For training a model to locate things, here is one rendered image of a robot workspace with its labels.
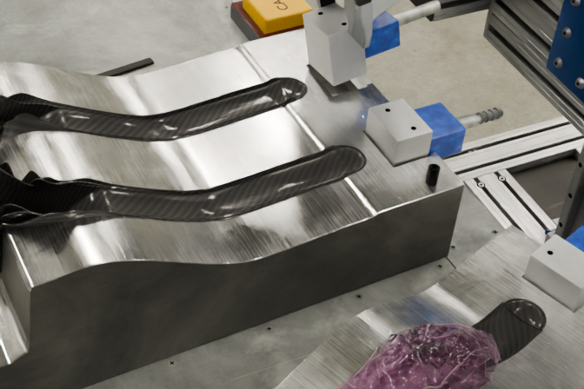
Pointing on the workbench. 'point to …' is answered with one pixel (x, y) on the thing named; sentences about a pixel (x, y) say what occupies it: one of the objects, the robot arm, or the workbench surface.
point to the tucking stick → (128, 68)
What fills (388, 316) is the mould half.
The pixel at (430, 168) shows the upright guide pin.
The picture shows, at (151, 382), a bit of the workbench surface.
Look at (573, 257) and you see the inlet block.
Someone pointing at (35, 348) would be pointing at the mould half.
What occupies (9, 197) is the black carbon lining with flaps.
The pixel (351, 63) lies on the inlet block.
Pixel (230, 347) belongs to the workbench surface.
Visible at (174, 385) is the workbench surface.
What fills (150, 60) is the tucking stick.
